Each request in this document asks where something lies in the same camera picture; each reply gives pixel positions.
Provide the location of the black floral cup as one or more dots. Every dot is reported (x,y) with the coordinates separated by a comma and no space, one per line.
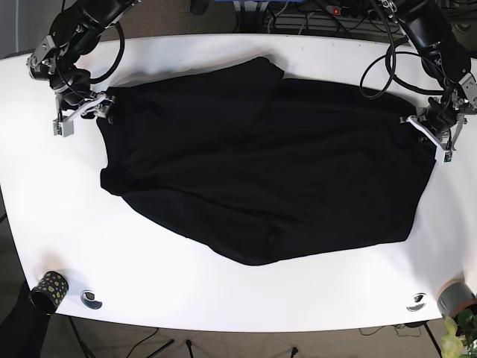
(48,294)

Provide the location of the grey plant pot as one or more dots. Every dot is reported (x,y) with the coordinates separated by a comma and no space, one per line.
(455,296)

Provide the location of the right metal table grommet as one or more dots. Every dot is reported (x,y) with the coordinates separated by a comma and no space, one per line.
(417,302)

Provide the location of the left metal table grommet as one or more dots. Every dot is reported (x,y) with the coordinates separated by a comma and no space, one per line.
(89,299)

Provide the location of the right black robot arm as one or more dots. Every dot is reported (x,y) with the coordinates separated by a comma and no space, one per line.
(75,32)

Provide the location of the black T-shirt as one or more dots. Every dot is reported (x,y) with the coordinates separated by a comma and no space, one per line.
(263,168)

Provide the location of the metal table grommet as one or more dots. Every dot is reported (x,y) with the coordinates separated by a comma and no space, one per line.
(89,299)
(417,302)

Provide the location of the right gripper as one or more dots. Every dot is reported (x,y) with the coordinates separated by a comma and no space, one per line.
(98,106)

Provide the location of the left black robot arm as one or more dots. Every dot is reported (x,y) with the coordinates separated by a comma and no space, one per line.
(444,59)

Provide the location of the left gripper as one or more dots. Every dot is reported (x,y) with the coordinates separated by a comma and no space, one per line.
(441,124)

